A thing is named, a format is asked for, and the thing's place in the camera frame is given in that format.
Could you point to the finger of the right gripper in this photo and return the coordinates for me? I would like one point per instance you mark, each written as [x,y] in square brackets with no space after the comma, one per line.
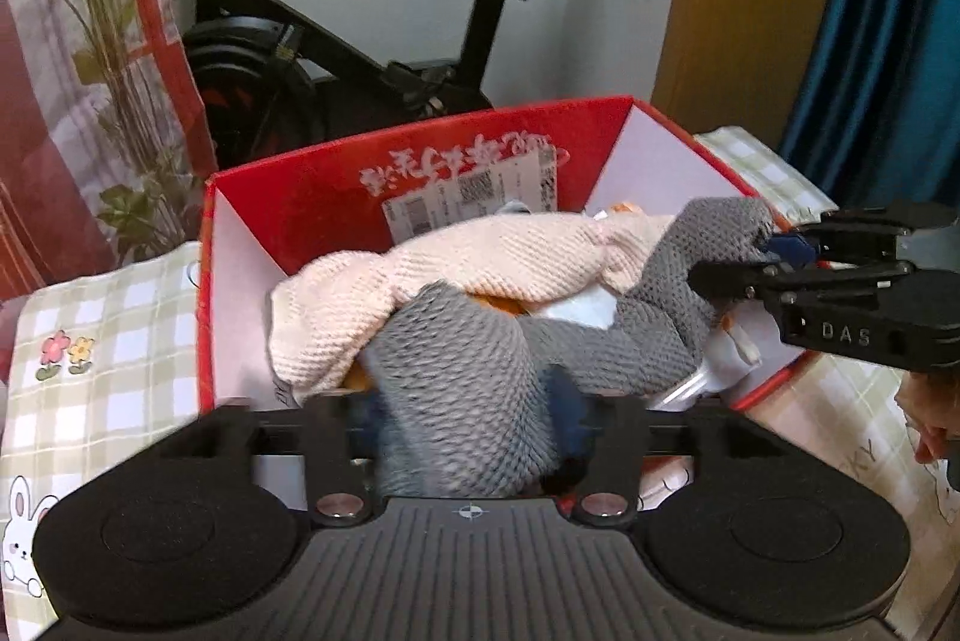
[921,233]
[779,286]

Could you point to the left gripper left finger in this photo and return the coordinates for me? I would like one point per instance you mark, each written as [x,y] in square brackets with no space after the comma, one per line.
[341,435]

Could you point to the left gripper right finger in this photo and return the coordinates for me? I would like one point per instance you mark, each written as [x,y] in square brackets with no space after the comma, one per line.
[600,441]

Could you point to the orange floral plush toy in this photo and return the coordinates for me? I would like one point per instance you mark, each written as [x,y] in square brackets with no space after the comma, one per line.
[495,306]

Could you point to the pink knitted cloth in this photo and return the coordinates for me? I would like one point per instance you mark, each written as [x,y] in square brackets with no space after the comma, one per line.
[322,316]

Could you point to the grey knitted cloth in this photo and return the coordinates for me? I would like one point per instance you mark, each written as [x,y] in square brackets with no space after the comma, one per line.
[462,384]

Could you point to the person's hand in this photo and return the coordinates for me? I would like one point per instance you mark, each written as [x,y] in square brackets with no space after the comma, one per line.
[930,402]

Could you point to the teal curtain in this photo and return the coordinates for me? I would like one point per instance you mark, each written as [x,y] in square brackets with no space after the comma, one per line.
[876,116]

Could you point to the red strawberry cardboard box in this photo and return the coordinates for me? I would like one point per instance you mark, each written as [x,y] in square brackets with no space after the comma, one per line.
[264,221]

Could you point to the checkered bunny tablecloth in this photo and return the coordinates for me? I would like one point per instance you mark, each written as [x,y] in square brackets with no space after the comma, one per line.
[101,366]

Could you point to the black exercise bike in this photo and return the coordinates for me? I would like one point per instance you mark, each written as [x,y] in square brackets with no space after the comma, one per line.
[360,10]

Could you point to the red printed backdrop cloth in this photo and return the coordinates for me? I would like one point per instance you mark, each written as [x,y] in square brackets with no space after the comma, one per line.
[104,142]

